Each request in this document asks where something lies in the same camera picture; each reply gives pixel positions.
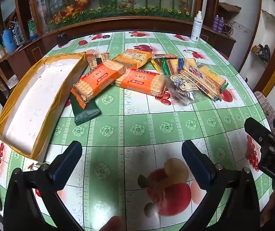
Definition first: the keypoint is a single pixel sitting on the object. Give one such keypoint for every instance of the green yellow cracker packet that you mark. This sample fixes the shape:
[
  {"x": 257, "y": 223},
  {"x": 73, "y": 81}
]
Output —
[{"x": 212, "y": 79}]

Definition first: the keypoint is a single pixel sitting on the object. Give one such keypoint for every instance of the clear orange-edged cracker packet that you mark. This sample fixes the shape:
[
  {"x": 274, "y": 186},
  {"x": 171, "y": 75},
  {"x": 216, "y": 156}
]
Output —
[{"x": 95, "y": 59}]

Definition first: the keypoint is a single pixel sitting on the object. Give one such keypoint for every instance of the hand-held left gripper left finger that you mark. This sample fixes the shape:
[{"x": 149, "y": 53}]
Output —
[{"x": 65, "y": 163}]

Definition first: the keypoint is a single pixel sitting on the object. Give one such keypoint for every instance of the yellow orange cracker packet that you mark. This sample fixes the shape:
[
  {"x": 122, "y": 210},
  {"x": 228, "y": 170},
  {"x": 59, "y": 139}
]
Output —
[{"x": 132, "y": 57}]

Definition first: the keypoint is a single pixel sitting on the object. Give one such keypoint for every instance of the gold cardboard box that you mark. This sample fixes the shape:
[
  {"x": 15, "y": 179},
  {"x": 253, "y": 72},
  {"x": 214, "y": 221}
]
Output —
[{"x": 36, "y": 101}]

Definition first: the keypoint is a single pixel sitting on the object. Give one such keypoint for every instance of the green white bottle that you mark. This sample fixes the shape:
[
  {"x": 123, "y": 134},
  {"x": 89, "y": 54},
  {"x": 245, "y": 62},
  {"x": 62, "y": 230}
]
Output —
[{"x": 32, "y": 30}]

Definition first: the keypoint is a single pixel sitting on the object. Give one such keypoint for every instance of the white wall shelf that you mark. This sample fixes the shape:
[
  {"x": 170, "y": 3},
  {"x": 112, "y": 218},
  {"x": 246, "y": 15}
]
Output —
[{"x": 270, "y": 28}]

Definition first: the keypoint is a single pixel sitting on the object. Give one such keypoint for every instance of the white spray bottle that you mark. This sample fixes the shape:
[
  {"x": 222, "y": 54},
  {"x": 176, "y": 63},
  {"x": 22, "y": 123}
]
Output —
[{"x": 196, "y": 27}]

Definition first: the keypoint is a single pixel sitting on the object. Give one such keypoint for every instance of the clear snack bag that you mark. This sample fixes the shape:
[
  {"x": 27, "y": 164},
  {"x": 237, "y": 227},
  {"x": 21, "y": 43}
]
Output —
[{"x": 179, "y": 87}]

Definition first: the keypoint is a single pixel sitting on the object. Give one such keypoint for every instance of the green floral tablecloth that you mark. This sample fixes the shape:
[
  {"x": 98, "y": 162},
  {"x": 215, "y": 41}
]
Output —
[{"x": 132, "y": 125}]

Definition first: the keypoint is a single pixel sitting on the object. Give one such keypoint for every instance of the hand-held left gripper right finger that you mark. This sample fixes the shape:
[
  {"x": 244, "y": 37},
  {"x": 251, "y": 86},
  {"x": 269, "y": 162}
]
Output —
[{"x": 196, "y": 163}]

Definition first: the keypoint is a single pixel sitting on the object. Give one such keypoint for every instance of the blue red cracker packet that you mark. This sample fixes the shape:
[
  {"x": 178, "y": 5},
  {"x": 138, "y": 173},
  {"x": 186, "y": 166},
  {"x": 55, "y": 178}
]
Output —
[{"x": 192, "y": 73}]

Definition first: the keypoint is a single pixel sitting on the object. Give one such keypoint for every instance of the yellow-ended cracker packet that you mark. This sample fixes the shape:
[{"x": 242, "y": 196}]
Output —
[{"x": 173, "y": 65}]

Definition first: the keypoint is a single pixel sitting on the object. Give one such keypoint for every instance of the clear plastic bottle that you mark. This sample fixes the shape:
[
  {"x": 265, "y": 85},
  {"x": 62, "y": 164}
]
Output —
[{"x": 19, "y": 33}]

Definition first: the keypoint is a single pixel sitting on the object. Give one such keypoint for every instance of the small black object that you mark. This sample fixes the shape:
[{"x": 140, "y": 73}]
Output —
[{"x": 62, "y": 39}]

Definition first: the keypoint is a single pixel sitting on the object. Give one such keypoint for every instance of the person's left hand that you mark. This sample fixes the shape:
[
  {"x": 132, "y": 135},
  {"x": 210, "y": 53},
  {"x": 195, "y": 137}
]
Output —
[{"x": 113, "y": 224}]

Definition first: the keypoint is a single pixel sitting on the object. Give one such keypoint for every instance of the blue thermos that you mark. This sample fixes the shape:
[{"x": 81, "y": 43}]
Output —
[{"x": 8, "y": 41}]

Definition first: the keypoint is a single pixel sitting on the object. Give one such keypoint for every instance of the black item on shelf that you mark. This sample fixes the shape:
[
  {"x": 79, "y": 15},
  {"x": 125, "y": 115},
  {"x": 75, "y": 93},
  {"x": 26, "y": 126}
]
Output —
[{"x": 264, "y": 51}]

